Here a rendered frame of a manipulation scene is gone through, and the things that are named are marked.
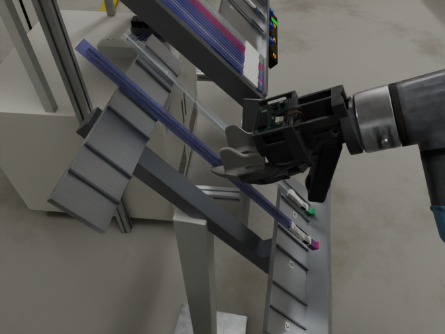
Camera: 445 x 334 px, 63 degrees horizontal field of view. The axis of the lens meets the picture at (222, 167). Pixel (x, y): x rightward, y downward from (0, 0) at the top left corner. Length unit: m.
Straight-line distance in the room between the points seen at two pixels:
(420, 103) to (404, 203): 1.47
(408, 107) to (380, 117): 0.03
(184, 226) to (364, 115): 0.36
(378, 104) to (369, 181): 1.48
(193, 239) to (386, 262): 1.12
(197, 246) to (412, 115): 0.44
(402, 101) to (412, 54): 2.52
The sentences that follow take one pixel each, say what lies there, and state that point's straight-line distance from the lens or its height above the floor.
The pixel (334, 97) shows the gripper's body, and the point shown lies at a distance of 0.45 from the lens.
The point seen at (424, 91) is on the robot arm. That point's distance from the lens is 0.44.
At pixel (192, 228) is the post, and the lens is 0.65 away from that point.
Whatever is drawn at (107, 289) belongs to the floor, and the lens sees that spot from 1.55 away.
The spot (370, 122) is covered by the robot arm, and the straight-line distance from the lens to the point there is 0.44.
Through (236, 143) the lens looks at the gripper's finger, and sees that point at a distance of 0.54.
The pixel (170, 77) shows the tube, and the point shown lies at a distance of 0.59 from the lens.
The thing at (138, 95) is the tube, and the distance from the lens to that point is 0.49.
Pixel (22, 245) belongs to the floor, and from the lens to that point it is 1.78.
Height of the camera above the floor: 1.37
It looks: 48 degrees down
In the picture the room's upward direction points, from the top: straight up
